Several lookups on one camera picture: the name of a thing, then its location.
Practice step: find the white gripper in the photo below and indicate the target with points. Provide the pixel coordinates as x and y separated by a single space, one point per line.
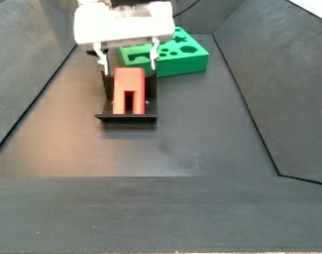
103 28

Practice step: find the red square-circle object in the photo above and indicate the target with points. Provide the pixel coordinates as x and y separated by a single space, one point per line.
128 81

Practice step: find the green shape-sorter block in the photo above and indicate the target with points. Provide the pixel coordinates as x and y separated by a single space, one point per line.
180 56

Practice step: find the black fixture bracket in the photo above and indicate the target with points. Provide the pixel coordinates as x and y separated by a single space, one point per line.
148 116

